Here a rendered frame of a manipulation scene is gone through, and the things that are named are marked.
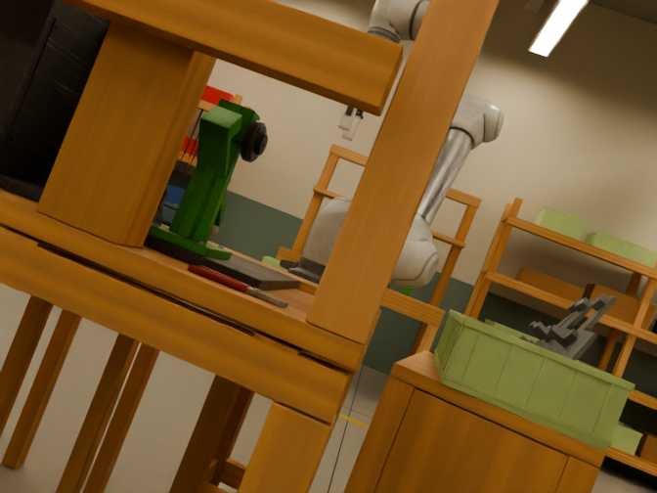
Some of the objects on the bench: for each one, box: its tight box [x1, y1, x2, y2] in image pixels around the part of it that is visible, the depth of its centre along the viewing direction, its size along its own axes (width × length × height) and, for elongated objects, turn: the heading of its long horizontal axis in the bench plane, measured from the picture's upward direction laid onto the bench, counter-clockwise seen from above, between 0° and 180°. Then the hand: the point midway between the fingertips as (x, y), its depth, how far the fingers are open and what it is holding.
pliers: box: [188, 264, 288, 308], centre depth 92 cm, size 16×5×1 cm, turn 169°
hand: (347, 127), depth 162 cm, fingers open, 10 cm apart
